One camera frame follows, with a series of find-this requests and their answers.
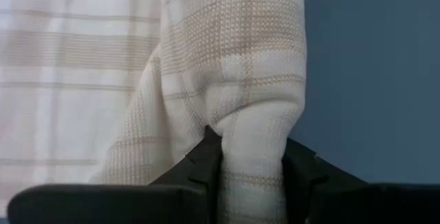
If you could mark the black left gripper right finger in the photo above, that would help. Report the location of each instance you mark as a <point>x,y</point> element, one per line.
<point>361,205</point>

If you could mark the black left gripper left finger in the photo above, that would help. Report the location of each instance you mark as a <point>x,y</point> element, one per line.
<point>120,205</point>

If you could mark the white towel with beige checks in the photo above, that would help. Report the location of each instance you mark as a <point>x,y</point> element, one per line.
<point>103,79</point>

